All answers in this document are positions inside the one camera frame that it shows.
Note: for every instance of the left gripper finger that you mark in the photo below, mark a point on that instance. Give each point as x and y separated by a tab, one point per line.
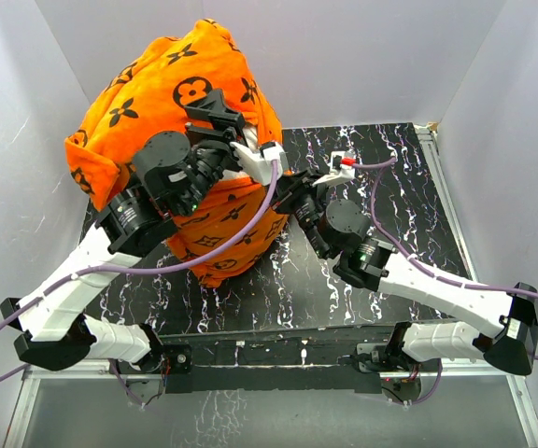
207	138
211	111

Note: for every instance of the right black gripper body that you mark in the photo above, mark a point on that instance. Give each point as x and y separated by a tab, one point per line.
303	199

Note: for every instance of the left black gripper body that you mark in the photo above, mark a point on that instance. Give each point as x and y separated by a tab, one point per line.
214	155

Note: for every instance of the orange patterned pillowcase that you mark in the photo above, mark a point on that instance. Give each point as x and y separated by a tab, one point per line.
169	120

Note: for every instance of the white pillow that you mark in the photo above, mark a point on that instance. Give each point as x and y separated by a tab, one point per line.
244	152

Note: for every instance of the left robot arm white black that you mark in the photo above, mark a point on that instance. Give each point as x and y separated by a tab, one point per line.
119	233

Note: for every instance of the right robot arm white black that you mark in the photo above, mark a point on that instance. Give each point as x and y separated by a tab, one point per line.
497	326

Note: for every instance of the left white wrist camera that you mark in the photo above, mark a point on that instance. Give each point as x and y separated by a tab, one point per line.
259	164

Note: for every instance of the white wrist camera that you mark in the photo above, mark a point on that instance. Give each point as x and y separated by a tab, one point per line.
259	164
341	170

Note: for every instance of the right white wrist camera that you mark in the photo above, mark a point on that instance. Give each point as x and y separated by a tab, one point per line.
341	170

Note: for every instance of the aluminium frame rail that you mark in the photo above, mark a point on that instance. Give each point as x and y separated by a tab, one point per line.
236	404

